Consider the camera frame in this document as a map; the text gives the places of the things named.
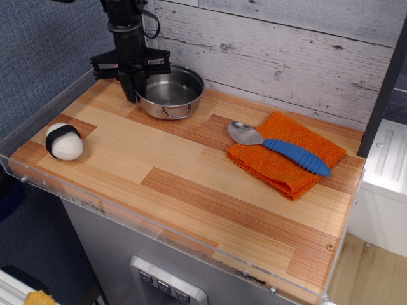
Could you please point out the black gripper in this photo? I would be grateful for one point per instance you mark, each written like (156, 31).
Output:
(130, 57)

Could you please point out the silver metal pot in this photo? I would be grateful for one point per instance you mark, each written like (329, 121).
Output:
(172, 96)

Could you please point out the white black sushi toy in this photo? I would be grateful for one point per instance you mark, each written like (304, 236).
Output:
(63, 142)

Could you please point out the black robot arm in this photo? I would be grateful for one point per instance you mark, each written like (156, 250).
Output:
(124, 13)

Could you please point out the orange rag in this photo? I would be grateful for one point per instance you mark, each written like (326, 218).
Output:
(278, 171)

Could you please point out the silver cabinet front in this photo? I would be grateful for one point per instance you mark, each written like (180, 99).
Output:
(109, 247)

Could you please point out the silver button panel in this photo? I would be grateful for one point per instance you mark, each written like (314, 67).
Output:
(166, 282)

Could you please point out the white aluminium box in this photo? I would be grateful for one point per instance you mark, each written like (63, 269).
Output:
(379, 214)

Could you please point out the blue handled metal spoon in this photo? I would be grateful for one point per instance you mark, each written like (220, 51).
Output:
(246, 135)

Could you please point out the clear acrylic guard rail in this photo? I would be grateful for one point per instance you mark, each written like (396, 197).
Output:
(172, 180)

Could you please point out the dark right post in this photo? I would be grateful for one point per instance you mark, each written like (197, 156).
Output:
(389, 82)

